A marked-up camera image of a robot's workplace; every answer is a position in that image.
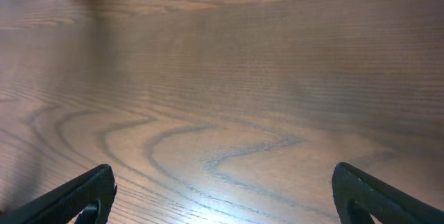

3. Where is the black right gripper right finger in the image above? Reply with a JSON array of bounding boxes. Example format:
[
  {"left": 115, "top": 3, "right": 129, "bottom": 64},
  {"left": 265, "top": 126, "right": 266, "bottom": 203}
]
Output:
[{"left": 332, "top": 162, "right": 443, "bottom": 224}]

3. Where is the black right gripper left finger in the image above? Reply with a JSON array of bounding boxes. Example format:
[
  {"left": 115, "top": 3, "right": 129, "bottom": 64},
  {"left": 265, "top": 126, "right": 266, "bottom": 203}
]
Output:
[{"left": 1, "top": 164, "right": 117, "bottom": 224}]

